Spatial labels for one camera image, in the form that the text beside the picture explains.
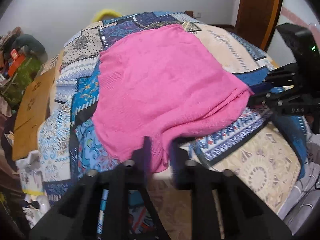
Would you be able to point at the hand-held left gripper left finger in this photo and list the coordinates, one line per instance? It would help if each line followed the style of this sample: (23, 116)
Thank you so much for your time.
(147, 152)

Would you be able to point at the wooden door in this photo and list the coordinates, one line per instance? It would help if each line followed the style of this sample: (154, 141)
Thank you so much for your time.
(260, 12)

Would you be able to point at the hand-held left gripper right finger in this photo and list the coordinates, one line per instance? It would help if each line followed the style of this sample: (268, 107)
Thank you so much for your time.
(178, 162)

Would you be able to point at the green patterned bag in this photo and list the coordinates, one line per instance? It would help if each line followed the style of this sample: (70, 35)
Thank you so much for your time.
(21, 80)

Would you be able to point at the mustard floral mat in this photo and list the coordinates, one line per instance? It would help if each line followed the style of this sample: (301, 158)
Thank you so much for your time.
(32, 115)

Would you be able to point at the pink knitted sweater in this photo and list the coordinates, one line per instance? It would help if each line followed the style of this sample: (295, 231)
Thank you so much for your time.
(162, 85)

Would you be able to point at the grey plush toy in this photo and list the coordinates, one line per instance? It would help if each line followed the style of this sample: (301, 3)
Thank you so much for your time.
(31, 46)

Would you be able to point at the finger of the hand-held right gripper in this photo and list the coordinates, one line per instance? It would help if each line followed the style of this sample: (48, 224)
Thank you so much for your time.
(287, 103)
(282, 76)

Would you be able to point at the orange box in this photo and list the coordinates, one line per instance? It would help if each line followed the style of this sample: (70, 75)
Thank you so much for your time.
(15, 61)

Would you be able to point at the yellow foam tube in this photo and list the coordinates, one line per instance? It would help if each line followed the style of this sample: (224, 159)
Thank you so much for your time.
(105, 13)

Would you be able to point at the white wall socket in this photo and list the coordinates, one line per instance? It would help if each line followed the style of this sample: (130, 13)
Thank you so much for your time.
(198, 14)

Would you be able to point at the floral cloth pile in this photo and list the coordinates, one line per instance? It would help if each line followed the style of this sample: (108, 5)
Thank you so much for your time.
(8, 38)

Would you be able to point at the blue patchwork blanket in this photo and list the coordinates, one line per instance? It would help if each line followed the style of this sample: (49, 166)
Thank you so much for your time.
(82, 100)

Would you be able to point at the grey striped bedsheet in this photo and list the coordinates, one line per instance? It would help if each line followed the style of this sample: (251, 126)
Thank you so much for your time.
(303, 197)

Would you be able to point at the white printed sheet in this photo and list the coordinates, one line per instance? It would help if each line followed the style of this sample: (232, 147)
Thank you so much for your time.
(31, 170)

